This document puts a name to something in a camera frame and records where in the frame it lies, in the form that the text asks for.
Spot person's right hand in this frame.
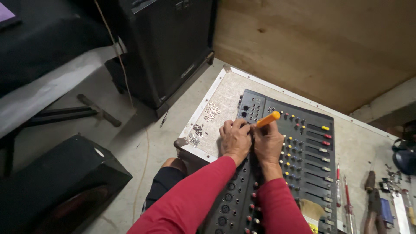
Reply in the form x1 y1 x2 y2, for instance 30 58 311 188
250 120 285 164

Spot pile of silver washers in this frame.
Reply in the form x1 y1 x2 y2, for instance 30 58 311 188
204 101 221 122

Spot grey workbench with dark cover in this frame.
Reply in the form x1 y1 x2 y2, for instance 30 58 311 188
0 0 127 163

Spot blue box cutter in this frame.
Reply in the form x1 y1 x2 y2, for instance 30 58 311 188
380 198 395 229

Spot brown handled pliers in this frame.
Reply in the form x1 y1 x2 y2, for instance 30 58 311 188
363 170 387 234

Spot orange handled screwdriver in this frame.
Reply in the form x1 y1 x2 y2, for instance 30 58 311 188
255 111 281 128

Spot dark round helmet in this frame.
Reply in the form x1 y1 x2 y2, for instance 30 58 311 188
391 138 416 176

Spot person's left hand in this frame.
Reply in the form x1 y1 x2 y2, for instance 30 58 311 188
219 119 253 159

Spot heap of small metal parts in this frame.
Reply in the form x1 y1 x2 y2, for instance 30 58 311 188
379 163 411 194

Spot red clear tester screwdriver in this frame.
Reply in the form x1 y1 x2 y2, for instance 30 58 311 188
335 163 342 208
343 175 355 234

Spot person's leg in black shorts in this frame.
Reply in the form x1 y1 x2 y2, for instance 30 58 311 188
142 157 188 215

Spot large black speaker cabinet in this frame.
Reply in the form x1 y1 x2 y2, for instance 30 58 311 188
105 0 218 118

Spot plywood board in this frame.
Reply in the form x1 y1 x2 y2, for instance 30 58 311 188
213 0 416 115

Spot yellow handled screwdriver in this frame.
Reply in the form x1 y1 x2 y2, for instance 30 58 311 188
402 189 416 227

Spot pile of small silver rings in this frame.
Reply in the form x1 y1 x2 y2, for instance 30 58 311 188
188 134 202 148

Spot black audio mixer console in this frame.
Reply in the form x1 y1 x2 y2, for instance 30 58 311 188
199 89 338 234

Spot small black speaker box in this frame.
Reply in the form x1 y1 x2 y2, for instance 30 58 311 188
0 134 133 234

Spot thin tan cord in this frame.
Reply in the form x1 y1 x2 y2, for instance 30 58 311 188
94 0 150 225

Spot flat silver metal strip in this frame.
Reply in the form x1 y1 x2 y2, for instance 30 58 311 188
392 192 412 234

